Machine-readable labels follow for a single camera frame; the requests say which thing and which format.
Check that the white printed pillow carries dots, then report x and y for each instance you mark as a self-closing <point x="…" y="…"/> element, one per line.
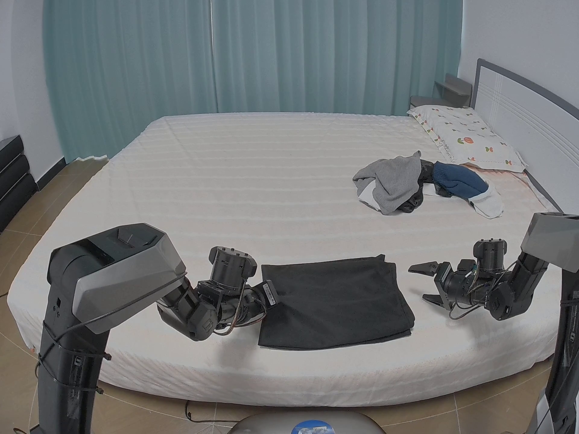
<point x="466" y="136"/>

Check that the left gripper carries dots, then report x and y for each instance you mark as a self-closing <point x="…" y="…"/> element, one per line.
<point x="262" y="299"/>

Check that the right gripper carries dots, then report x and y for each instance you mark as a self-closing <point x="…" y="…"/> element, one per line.
<point x="452" y="285"/>

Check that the blue-green curtain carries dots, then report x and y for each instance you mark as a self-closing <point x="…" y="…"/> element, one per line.
<point x="339" y="43"/>
<point x="126" y="61"/>

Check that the grey garment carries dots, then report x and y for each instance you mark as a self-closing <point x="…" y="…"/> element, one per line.
<point x="393" y="179"/>

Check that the black T-shirt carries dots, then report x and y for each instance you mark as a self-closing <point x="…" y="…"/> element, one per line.
<point x="334" y="301"/>

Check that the bed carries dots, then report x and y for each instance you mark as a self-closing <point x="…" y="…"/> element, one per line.
<point x="271" y="174"/>

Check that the blue and white garment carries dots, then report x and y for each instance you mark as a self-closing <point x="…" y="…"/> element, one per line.
<point x="457" y="183"/>

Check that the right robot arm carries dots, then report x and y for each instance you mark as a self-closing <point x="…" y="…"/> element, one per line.
<point x="543" y="242"/>

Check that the grey bedside table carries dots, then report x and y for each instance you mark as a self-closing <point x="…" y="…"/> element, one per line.
<point x="450" y="87"/>

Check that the black chest of drawers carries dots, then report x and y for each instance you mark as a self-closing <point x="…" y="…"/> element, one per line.
<point x="16" y="179"/>

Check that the black shiny garment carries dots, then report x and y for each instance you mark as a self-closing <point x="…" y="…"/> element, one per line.
<point x="414" y="204"/>

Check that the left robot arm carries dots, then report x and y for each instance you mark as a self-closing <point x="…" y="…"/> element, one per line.
<point x="122" y="260"/>

